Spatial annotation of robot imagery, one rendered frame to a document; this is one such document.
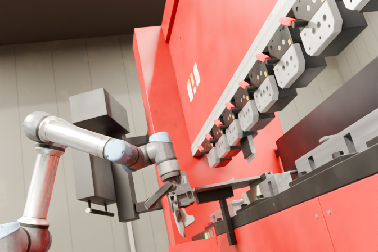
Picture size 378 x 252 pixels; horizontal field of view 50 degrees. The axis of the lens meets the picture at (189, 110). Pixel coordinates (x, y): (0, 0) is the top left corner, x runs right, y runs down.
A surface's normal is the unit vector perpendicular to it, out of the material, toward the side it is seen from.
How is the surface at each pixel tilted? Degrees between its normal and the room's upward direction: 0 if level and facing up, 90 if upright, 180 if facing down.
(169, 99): 90
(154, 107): 90
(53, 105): 90
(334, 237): 90
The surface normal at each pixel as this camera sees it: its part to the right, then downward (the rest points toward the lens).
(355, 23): 0.17, -0.37
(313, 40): -0.96, 0.13
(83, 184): -0.17, -0.30
